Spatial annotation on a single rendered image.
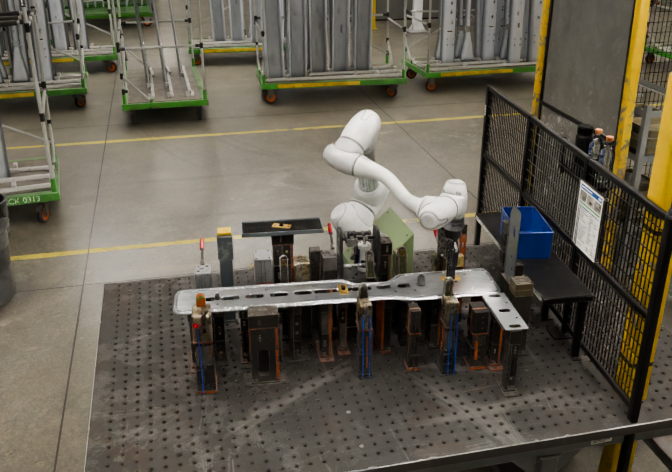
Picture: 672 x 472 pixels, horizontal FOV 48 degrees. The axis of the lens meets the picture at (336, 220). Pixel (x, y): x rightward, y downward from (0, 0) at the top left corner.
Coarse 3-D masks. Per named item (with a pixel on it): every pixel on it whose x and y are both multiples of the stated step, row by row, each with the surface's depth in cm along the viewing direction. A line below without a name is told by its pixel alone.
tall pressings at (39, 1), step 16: (16, 0) 940; (16, 32) 936; (32, 32) 940; (48, 32) 948; (16, 48) 939; (48, 48) 952; (0, 64) 960; (16, 64) 942; (48, 64) 953; (0, 80) 946; (16, 80) 950; (48, 80) 959
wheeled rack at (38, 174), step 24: (0, 24) 586; (24, 24) 565; (48, 120) 684; (48, 144) 605; (24, 168) 660; (48, 168) 665; (0, 192) 614; (24, 192) 617; (48, 192) 619; (48, 216) 633
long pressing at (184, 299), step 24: (216, 288) 321; (240, 288) 322; (264, 288) 322; (288, 288) 322; (312, 288) 322; (336, 288) 322; (408, 288) 322; (432, 288) 322; (456, 288) 322; (480, 288) 322; (216, 312) 306
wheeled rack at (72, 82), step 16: (80, 32) 1000; (80, 48) 1008; (80, 64) 928; (32, 80) 953; (64, 80) 959; (80, 80) 965; (0, 96) 914; (16, 96) 920; (32, 96) 925; (80, 96) 951
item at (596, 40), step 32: (544, 0) 558; (576, 0) 519; (608, 0) 481; (640, 0) 443; (544, 32) 564; (576, 32) 522; (608, 32) 484; (640, 32) 450; (544, 64) 570; (576, 64) 526; (608, 64) 487; (640, 64) 458; (544, 96) 577; (576, 96) 530; (608, 96) 491; (576, 128) 535; (608, 128) 495; (544, 192) 590; (608, 192) 501; (608, 224) 501
